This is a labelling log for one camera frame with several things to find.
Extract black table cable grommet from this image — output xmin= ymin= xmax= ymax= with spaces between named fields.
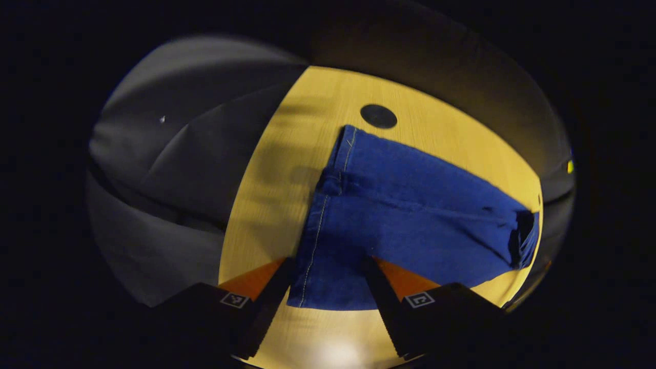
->
xmin=360 ymin=104 xmax=398 ymax=129

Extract black backdrop cloth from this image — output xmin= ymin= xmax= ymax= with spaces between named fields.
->
xmin=86 ymin=0 xmax=577 ymax=308

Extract blue denim jeans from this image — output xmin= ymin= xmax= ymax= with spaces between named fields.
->
xmin=287 ymin=125 xmax=540 ymax=311

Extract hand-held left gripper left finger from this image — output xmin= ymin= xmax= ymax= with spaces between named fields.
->
xmin=153 ymin=257 xmax=297 ymax=360

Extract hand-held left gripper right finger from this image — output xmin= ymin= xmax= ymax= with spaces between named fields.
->
xmin=363 ymin=255 xmax=508 ymax=360

